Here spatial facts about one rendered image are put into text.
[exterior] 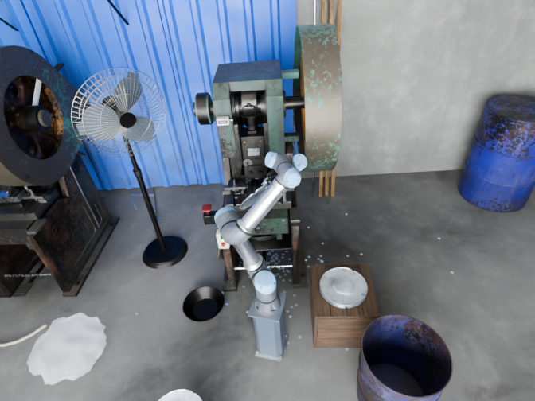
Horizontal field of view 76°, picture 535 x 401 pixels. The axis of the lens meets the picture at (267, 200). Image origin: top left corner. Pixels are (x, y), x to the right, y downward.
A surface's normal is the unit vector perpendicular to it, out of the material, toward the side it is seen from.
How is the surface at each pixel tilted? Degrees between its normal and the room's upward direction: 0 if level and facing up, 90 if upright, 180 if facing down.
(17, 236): 90
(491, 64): 90
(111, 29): 90
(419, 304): 0
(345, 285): 0
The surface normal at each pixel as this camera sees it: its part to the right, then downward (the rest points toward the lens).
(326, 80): -0.03, 0.06
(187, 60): 0.00, 0.62
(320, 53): -0.05, -0.30
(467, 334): -0.06, -0.79
